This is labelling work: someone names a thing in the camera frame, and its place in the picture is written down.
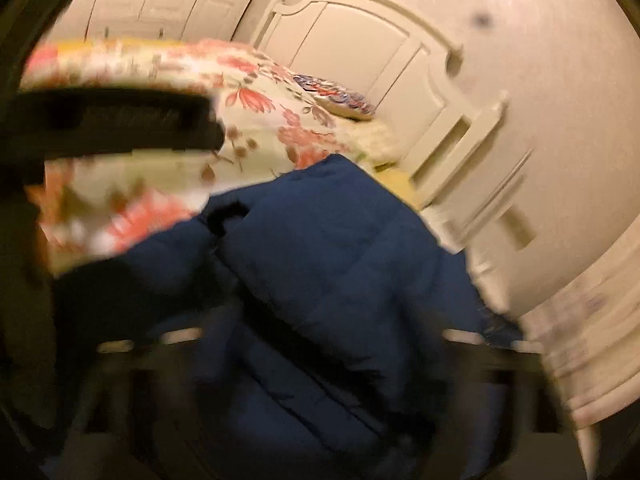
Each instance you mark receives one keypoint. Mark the patterned round cushion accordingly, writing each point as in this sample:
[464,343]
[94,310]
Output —
[335,98]

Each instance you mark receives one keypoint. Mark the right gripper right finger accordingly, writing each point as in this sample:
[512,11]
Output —
[504,420]

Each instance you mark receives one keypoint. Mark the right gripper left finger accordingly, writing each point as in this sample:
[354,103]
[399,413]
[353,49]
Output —
[138,417]

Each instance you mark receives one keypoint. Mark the sailboat print curtain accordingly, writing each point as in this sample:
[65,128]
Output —
[589,334]

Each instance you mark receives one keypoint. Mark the navy blue puffer jacket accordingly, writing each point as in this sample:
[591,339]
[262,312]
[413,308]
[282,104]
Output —
[322,298]

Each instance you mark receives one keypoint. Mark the floral bed quilt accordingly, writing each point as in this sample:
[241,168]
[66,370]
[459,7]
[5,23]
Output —
[93,207]

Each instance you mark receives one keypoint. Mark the white wooden headboard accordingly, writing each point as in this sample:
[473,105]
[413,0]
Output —
[399,61]

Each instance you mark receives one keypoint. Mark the white wardrobe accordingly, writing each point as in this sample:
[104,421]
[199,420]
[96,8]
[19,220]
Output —
[186,20]

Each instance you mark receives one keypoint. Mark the wall socket plate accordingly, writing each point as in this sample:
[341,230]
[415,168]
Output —
[517,227]

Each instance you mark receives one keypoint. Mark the cream yellow pillow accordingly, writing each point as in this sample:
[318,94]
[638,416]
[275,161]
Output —
[375,142]

